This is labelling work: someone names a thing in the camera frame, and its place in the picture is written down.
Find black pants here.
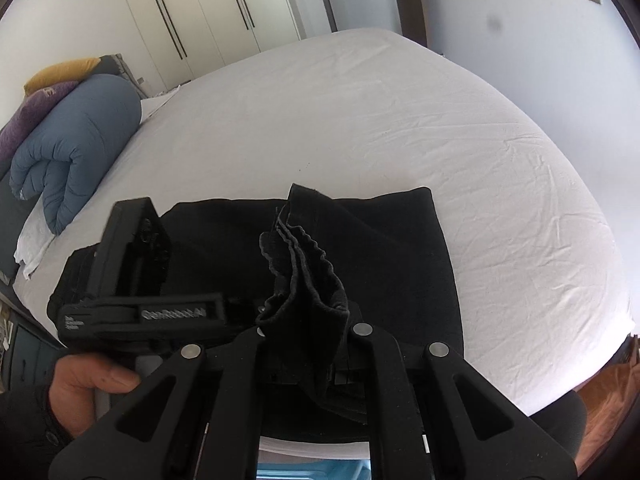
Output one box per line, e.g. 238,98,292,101
47,183,464,427

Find yellow pillow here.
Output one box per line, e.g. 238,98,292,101
23,58,102,96

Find dark brown door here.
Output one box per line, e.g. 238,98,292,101
387,0,432,47

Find orange cloth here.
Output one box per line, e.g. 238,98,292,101
575,334,640,462

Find purple pillow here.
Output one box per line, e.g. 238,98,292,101
0,81,81,162

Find white folded cloth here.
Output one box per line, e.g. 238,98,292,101
14,194,57,281

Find bed with white sheet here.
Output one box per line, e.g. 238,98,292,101
12,27,632,461

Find grey pillow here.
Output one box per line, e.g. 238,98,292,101
95,54,151,100

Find person's left hand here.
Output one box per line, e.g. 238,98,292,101
48,353,143,439

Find blue plastic stool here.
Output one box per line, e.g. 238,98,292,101
256,461,372,480

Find white wardrobe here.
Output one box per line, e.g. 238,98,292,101
114,0,332,99

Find rolled blue duvet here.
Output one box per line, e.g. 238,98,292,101
10,73,143,235

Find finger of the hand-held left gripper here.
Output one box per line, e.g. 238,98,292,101
228,296,267,334

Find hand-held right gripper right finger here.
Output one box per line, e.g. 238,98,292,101
345,323,577,480

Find dark bedside drawer cabinet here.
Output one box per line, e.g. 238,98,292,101
0,305,67,392

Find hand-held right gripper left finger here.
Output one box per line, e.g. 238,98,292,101
55,326,267,480

